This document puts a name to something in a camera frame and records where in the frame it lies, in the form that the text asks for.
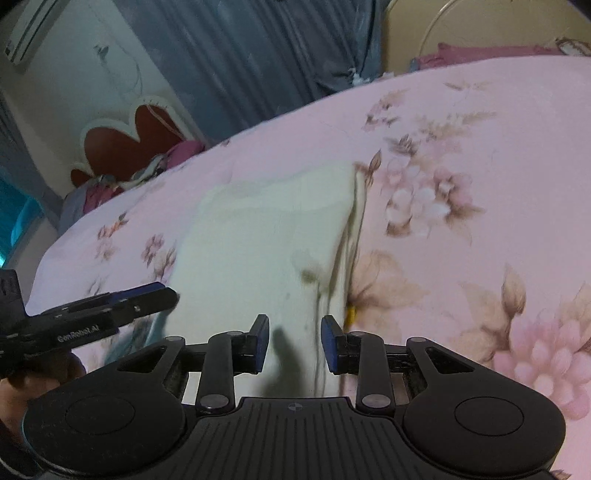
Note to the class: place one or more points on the white air conditioner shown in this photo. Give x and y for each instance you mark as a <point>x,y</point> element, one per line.
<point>35,20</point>

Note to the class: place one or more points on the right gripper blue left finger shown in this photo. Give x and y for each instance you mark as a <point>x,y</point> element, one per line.
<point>227,355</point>

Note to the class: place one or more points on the person left hand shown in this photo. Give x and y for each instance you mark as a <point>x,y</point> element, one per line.
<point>47,373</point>

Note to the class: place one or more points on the cream arched headboard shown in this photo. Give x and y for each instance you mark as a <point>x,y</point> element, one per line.
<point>415,28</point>

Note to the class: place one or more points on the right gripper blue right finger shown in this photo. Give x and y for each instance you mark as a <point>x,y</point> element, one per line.
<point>361,354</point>

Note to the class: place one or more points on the pink floral bed sheet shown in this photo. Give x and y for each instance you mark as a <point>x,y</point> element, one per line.
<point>475,233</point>

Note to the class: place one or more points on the magenta pillow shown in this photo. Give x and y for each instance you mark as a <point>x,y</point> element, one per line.
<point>448,55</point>

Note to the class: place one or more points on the pale green knit sweater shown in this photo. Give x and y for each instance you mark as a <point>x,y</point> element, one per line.
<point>282,248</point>

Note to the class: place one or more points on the red heart-shaped headboard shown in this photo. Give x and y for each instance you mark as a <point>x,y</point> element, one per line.
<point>120,148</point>

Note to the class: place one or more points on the blue curtain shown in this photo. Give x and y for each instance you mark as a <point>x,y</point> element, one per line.
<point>234,64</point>

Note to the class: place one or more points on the white pump bottle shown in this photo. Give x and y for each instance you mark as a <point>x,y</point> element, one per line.
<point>355,79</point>

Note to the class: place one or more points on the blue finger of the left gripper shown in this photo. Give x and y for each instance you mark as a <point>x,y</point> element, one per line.
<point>87,306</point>
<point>140,302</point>

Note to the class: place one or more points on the pile of clothes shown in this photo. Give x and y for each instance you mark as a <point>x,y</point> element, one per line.
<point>96,191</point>

